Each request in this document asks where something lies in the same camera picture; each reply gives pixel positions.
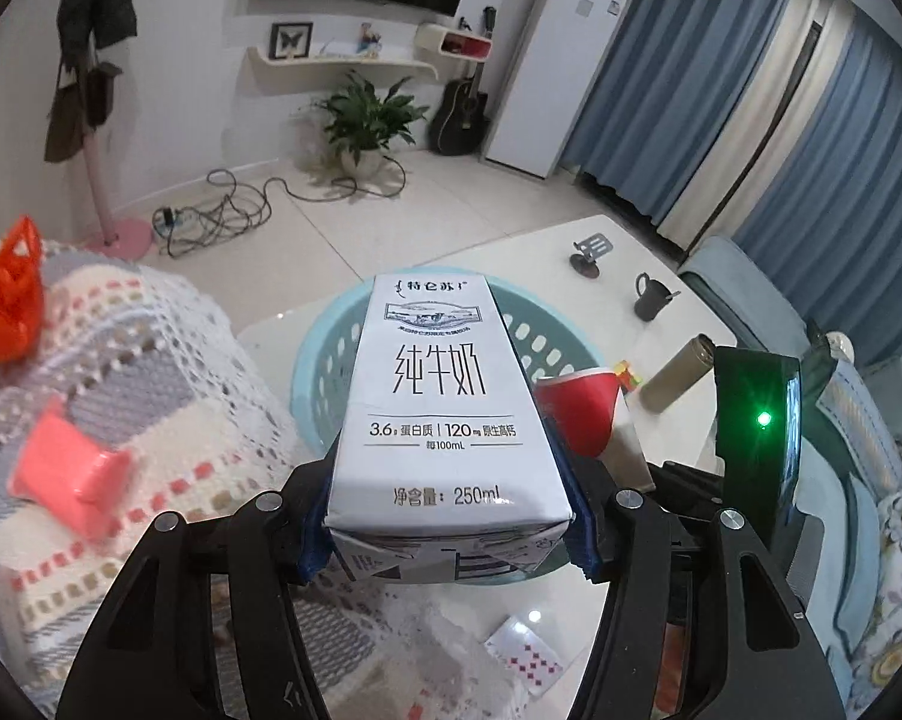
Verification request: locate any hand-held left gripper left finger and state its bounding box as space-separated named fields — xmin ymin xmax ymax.
xmin=52 ymin=457 xmax=339 ymax=720

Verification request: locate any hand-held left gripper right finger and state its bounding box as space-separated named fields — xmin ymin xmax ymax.
xmin=548 ymin=427 xmax=849 ymax=720

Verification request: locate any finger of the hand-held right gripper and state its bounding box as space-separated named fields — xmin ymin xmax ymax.
xmin=650 ymin=461 xmax=726 ymax=522

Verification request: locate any red paper cup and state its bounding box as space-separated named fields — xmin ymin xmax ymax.
xmin=533 ymin=367 xmax=654 ymax=492

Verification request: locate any light blue plastic basket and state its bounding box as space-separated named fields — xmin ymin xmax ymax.
xmin=290 ymin=277 xmax=624 ymax=466

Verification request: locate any white milk carton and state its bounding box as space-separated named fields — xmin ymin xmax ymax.
xmin=323 ymin=274 xmax=576 ymax=586

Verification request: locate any pink plastic packet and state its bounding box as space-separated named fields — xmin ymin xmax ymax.
xmin=10 ymin=397 xmax=133 ymax=541

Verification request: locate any orange plastic bag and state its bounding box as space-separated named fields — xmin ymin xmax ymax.
xmin=0 ymin=216 xmax=47 ymax=368

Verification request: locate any beige thermos bottle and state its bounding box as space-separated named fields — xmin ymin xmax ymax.
xmin=641 ymin=334 xmax=714 ymax=415

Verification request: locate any playing card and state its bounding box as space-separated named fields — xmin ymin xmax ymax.
xmin=483 ymin=613 xmax=564 ymax=695

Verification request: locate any floral cushion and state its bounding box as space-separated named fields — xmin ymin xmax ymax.
xmin=848 ymin=465 xmax=902 ymax=720

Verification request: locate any blue upholstered stool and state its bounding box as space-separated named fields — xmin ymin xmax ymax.
xmin=679 ymin=236 xmax=808 ymax=368

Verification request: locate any dark mug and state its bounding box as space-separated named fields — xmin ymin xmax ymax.
xmin=634 ymin=271 xmax=683 ymax=322

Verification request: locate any striped crochet blanket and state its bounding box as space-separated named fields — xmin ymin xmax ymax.
xmin=0 ymin=244 xmax=497 ymax=720

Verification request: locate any metal phone stand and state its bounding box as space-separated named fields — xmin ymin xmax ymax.
xmin=569 ymin=235 xmax=615 ymax=280

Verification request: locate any blue curtain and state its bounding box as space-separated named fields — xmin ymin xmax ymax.
xmin=563 ymin=0 xmax=797 ymax=218
xmin=736 ymin=15 xmax=902 ymax=361

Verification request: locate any beige curtain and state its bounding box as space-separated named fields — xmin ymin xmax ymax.
xmin=661 ymin=0 xmax=879 ymax=248

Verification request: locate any white standing air conditioner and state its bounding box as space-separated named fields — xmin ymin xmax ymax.
xmin=485 ymin=0 xmax=645 ymax=181

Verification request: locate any black acoustic guitar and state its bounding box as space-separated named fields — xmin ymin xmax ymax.
xmin=430 ymin=60 xmax=491 ymax=157

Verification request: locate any potted green plant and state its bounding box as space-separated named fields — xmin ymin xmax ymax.
xmin=317 ymin=71 xmax=414 ymax=173

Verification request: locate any pink coat rack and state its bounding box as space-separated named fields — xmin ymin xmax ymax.
xmin=76 ymin=45 xmax=156 ymax=263

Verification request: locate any brown hanging bag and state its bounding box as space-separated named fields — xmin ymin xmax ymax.
xmin=42 ymin=60 xmax=92 ymax=164

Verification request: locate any white red box shelf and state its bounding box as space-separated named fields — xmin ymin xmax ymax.
xmin=415 ymin=21 xmax=493 ymax=61

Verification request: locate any small dark hanging bag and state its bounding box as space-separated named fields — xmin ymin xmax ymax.
xmin=83 ymin=60 xmax=124 ymax=128

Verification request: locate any framed butterfly picture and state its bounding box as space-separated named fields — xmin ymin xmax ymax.
xmin=269 ymin=21 xmax=315 ymax=61

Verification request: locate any dark coat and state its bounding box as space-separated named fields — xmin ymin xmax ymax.
xmin=56 ymin=0 xmax=139 ymax=61

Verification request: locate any power strip with cables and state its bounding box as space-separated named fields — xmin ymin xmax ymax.
xmin=155 ymin=150 xmax=407 ymax=260

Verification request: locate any white wavy wall shelf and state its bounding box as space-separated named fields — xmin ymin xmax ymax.
xmin=247 ymin=45 xmax=438 ymax=91

